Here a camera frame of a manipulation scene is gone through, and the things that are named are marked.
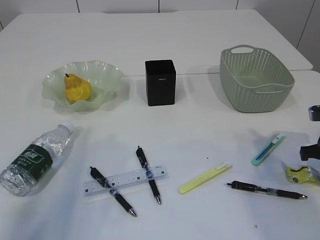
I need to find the black pen under ruler left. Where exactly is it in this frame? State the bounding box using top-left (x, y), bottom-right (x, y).
top-left (90, 166), bottom-right (137, 217)

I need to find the clear water bottle green label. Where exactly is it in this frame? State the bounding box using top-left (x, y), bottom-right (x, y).
top-left (0, 121), bottom-right (75, 197)

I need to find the yellow utility knife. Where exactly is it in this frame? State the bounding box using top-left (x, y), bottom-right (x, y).
top-left (178, 162), bottom-right (232, 195)

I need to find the transparent plastic ruler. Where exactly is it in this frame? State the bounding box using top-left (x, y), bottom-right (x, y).
top-left (83, 165), bottom-right (168, 197)

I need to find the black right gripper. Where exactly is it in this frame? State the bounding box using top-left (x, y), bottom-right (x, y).
top-left (299, 105), bottom-right (320, 161)

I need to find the green woven plastic basket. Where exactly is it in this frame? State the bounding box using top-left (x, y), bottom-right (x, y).
top-left (219, 44), bottom-right (295, 113)

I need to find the teal utility knife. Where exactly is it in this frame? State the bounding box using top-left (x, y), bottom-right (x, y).
top-left (251, 132), bottom-right (286, 166)

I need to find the yellow pear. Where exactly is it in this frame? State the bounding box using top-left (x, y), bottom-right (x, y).
top-left (64, 73), bottom-right (93, 104)

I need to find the green wavy glass plate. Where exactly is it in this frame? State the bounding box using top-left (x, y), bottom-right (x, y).
top-left (42, 60), bottom-right (123, 112)

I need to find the black pen right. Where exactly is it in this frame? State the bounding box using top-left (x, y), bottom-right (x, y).
top-left (226, 180), bottom-right (308, 200)

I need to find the black pen over ruler middle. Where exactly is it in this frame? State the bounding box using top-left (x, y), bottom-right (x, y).
top-left (136, 145), bottom-right (162, 205)

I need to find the black square pen holder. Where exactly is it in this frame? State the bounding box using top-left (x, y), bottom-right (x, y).
top-left (145, 59), bottom-right (176, 107)

